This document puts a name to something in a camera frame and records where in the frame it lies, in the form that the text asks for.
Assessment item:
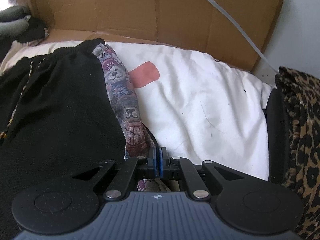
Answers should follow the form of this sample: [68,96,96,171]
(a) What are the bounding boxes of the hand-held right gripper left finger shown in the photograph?
[71,147,158,201]

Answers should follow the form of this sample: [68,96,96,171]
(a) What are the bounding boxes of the black pants with bear-print stripe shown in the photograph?
[0,38,173,240]

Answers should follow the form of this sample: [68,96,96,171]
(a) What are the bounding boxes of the black cloth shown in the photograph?
[17,17,48,43]

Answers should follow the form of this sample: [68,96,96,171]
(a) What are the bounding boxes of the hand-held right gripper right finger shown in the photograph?
[160,147,247,201]

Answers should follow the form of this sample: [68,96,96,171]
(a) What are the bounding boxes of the brown cardboard sheet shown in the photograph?
[20,0,287,73]

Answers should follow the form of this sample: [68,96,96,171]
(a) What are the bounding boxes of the leopard print garment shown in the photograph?
[275,66,320,240]

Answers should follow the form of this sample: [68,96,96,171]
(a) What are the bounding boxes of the grey neck pillow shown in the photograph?
[0,6,32,40]

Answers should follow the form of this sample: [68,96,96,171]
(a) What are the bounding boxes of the white cable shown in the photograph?
[182,0,277,73]

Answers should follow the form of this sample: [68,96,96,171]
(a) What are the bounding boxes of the cream bear print bed sheet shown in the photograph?
[0,40,278,180]

